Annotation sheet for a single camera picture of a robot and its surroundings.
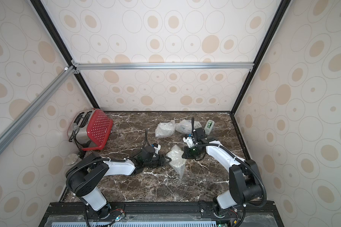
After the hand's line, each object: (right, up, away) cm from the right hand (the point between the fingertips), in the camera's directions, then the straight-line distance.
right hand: (188, 155), depth 86 cm
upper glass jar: (-65, 0, -9) cm, 66 cm away
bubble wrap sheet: (-7, -3, -3) cm, 8 cm away
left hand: (-9, -3, -1) cm, 10 cm away
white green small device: (+18, +17, +20) cm, 32 cm away
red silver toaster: (-61, +16, +2) cm, 63 cm away
